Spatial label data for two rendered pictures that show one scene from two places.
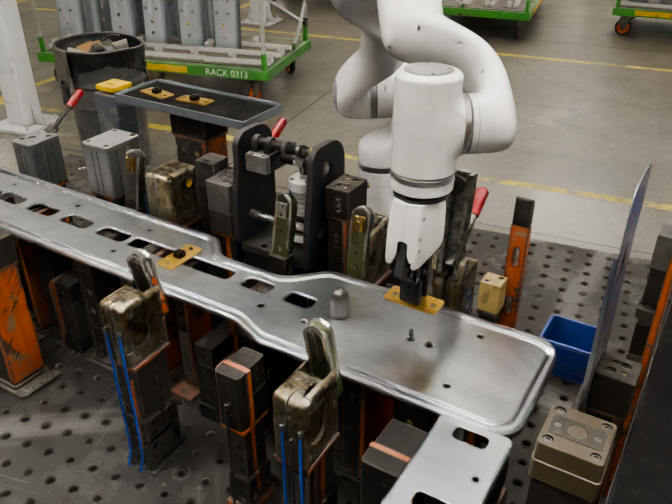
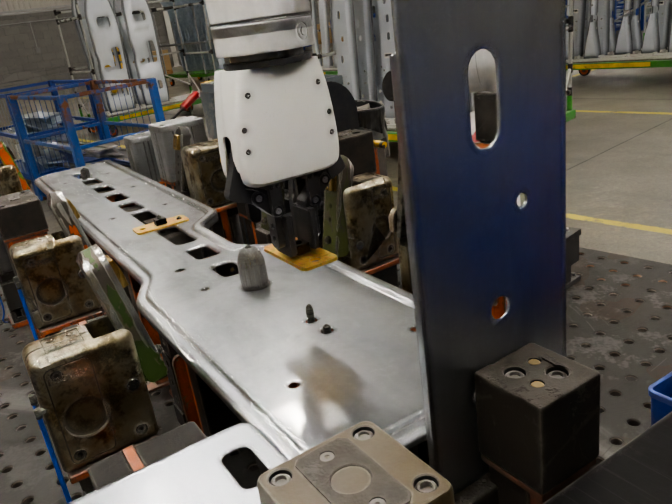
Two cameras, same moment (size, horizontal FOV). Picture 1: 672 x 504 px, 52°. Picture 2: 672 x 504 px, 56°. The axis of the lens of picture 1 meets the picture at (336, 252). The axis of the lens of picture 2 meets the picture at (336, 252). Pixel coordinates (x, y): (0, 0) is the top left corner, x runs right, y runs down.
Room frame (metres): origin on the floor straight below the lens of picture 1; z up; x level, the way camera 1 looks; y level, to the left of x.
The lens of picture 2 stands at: (0.36, -0.41, 1.28)
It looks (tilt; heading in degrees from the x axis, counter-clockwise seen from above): 21 degrees down; 29
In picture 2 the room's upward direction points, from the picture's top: 8 degrees counter-clockwise
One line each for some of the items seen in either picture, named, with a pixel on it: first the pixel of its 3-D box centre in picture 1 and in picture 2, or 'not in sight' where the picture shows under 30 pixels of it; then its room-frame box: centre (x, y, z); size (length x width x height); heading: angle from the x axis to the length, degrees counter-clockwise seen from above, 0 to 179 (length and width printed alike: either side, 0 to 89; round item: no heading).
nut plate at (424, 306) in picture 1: (414, 297); (298, 248); (0.84, -0.11, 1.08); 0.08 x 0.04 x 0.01; 59
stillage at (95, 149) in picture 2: not in sight; (93, 142); (4.29, 3.94, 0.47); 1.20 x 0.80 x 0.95; 69
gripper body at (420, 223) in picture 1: (418, 220); (276, 113); (0.84, -0.11, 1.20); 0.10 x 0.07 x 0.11; 149
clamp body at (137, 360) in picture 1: (144, 377); (79, 350); (0.90, 0.32, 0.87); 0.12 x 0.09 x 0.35; 149
